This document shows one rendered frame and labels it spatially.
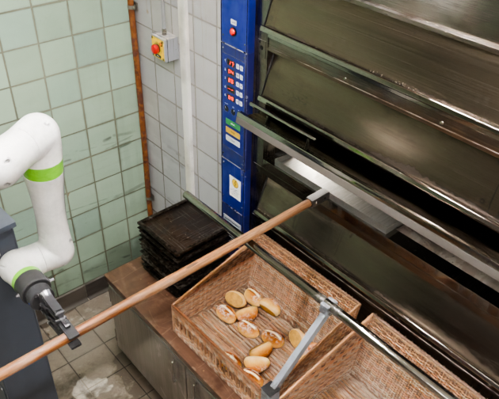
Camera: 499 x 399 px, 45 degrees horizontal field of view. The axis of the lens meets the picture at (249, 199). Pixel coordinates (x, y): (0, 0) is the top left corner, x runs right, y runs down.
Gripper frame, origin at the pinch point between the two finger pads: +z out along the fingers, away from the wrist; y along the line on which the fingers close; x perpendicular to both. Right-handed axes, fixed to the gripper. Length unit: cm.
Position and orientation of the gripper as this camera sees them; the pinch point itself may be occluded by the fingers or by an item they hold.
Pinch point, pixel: (70, 334)
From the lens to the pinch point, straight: 177.4
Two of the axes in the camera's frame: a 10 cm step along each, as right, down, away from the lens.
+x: -7.6, 3.7, -5.3
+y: -0.3, 8.1, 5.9
